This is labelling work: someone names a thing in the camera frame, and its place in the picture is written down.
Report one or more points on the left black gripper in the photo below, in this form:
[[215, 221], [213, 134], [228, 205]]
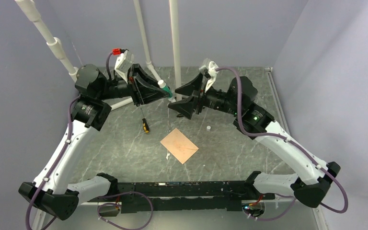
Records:
[[141, 90]]

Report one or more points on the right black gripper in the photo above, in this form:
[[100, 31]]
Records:
[[195, 85]]

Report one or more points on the green white glue stick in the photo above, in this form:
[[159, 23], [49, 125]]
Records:
[[163, 86]]

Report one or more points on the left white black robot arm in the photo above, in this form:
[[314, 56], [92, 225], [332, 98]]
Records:
[[51, 191]]

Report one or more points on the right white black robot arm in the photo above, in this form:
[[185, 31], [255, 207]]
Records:
[[312, 177]]

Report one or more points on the yellow black screwdriver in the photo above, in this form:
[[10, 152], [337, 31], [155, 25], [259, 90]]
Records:
[[145, 125]]

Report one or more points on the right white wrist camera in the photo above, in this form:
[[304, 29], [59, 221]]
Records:
[[208, 69]]

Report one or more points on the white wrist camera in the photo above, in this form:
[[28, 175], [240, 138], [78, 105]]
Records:
[[124, 62], [208, 69]]

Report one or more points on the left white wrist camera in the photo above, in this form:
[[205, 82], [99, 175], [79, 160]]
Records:
[[124, 62]]

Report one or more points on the aluminium table frame rail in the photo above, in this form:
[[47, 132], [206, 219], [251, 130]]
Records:
[[123, 150]]

